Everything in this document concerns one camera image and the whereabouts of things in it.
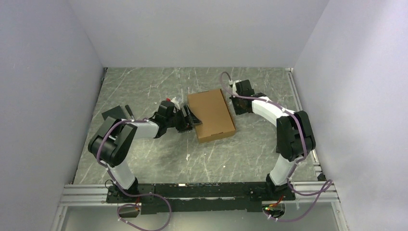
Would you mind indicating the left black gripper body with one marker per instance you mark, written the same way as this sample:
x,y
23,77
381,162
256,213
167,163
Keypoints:
x,y
180,121

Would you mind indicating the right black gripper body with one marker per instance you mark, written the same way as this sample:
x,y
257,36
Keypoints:
x,y
237,106

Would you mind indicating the brown cardboard box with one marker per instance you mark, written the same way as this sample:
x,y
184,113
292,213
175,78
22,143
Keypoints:
x,y
211,109

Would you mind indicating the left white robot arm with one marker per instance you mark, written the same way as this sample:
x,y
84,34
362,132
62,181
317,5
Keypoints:
x,y
111,143

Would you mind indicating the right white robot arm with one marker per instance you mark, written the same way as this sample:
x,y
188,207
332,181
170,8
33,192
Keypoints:
x,y
295,138

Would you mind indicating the left black rectangular pad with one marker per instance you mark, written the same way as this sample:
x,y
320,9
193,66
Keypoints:
x,y
116,112

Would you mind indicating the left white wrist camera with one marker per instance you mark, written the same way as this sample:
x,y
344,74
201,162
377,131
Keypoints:
x,y
175,101

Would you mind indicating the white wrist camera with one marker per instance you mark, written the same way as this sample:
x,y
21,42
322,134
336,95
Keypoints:
x,y
233,85
175,101

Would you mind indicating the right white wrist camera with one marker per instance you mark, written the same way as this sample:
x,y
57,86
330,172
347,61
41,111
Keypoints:
x,y
233,85

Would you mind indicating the black handled claw hammer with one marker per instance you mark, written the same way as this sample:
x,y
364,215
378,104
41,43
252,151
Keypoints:
x,y
128,109

